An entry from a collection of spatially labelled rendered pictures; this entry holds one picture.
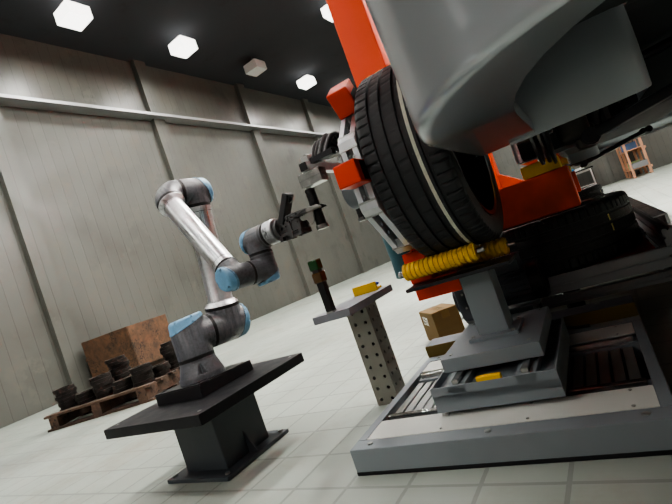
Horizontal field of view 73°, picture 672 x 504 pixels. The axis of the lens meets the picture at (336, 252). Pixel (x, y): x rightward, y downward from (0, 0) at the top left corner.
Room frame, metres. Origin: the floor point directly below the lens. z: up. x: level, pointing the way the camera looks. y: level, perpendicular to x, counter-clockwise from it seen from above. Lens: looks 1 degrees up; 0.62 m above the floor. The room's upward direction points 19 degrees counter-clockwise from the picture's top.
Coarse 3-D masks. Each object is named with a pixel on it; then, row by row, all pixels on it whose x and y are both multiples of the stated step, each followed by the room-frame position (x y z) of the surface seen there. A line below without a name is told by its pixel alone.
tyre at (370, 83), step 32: (384, 96) 1.28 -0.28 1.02; (384, 128) 1.27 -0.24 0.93; (384, 160) 1.27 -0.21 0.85; (416, 160) 1.22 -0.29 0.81; (448, 160) 1.20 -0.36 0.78; (384, 192) 1.29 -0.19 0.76; (416, 192) 1.26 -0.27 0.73; (448, 192) 1.23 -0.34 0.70; (416, 224) 1.32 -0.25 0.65; (448, 224) 1.31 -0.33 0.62; (480, 224) 1.31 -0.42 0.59
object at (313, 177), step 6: (318, 168) 1.52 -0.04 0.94; (324, 168) 1.56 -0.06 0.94; (306, 174) 1.54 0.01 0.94; (312, 174) 1.53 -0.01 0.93; (318, 174) 1.52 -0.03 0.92; (324, 174) 1.54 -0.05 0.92; (300, 180) 1.56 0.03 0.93; (306, 180) 1.55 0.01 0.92; (312, 180) 1.54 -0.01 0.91; (318, 180) 1.53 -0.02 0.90; (324, 180) 1.55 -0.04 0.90; (306, 186) 1.55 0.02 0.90; (312, 186) 1.58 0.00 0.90
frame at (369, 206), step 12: (348, 120) 1.48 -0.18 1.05; (348, 132) 1.44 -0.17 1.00; (348, 144) 1.37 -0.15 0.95; (348, 156) 1.39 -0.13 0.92; (360, 156) 1.36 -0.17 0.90; (360, 192) 1.38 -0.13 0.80; (372, 192) 1.36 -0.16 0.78; (360, 204) 1.39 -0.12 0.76; (372, 204) 1.37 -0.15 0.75; (372, 216) 1.39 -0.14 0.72; (384, 216) 1.39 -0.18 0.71; (384, 228) 1.46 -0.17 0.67; (396, 228) 1.43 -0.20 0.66; (396, 240) 1.51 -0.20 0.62; (396, 252) 1.52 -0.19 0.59
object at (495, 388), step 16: (560, 320) 1.63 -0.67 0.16; (560, 336) 1.44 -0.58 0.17; (560, 352) 1.34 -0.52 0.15; (480, 368) 1.47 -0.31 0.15; (496, 368) 1.42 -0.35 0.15; (512, 368) 1.37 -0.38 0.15; (528, 368) 1.24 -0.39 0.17; (544, 368) 1.28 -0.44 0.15; (560, 368) 1.25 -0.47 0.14; (448, 384) 1.36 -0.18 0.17; (464, 384) 1.32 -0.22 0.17; (480, 384) 1.30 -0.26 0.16; (496, 384) 1.27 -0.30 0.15; (512, 384) 1.25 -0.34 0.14; (528, 384) 1.23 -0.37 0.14; (544, 384) 1.21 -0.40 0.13; (560, 384) 1.20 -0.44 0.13; (448, 400) 1.35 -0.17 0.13; (464, 400) 1.33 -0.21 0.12; (480, 400) 1.30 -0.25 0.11; (496, 400) 1.28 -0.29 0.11; (512, 400) 1.26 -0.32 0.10; (528, 400) 1.24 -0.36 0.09
